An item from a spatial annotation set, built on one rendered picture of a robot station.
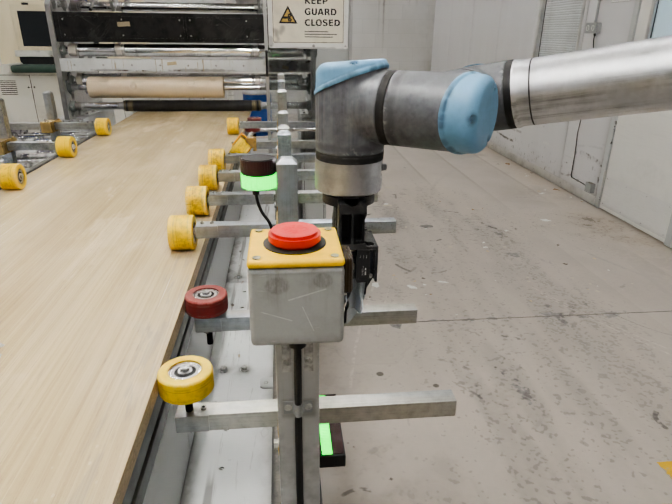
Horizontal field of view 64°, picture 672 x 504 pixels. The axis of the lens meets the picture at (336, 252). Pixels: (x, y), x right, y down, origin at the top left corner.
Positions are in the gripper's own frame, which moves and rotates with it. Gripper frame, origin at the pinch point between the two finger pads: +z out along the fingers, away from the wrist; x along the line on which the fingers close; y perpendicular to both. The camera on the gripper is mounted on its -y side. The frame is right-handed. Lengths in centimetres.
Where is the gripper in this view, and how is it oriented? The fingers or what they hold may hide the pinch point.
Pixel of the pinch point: (344, 312)
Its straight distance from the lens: 83.0
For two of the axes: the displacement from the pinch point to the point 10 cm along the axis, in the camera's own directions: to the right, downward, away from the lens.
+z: -0.1, 9.2, 3.8
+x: 10.0, -0.3, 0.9
